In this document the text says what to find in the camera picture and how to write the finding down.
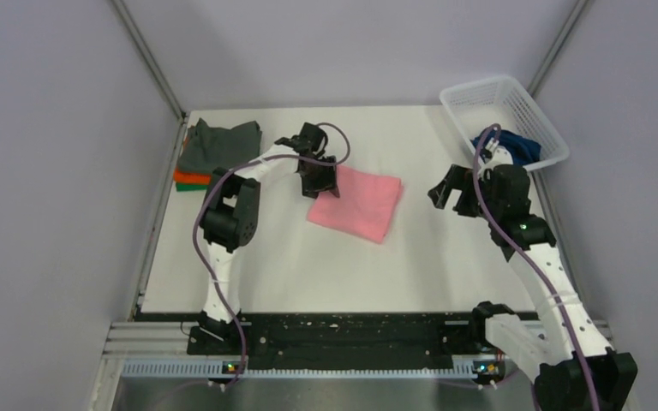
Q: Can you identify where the crumpled blue t shirt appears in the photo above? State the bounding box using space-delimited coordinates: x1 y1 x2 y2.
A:
471 126 541 168

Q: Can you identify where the right aluminium frame post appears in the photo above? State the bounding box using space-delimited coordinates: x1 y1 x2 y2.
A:
526 0 594 98

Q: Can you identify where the folded grey t shirt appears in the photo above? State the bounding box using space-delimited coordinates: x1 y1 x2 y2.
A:
176 118 262 175

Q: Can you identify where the folded green t shirt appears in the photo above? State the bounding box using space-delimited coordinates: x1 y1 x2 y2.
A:
175 182 207 192

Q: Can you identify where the white slotted cable duct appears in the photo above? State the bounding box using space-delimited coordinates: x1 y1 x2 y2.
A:
122 359 477 379

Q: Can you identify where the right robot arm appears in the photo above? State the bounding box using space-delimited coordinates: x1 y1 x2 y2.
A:
428 143 638 410

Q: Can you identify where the white plastic basket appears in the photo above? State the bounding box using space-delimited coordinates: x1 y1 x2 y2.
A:
439 75 570 171

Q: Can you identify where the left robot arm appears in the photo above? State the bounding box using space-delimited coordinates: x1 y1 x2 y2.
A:
193 122 346 354

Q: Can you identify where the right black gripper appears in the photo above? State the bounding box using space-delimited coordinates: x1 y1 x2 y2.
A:
429 164 502 223

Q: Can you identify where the left aluminium frame post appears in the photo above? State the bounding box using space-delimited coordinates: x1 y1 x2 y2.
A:
107 0 187 122

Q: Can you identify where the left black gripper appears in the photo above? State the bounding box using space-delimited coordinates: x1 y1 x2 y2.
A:
299 155 338 201

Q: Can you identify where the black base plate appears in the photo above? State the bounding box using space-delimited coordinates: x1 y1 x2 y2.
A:
138 312 501 372

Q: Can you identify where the folded orange t shirt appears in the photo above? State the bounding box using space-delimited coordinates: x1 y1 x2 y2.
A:
173 169 211 185

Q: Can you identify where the aluminium frame post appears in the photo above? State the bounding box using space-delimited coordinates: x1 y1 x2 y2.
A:
526 0 594 98
107 0 187 122

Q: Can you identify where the pink t shirt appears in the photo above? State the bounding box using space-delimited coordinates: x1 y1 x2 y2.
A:
307 165 404 244

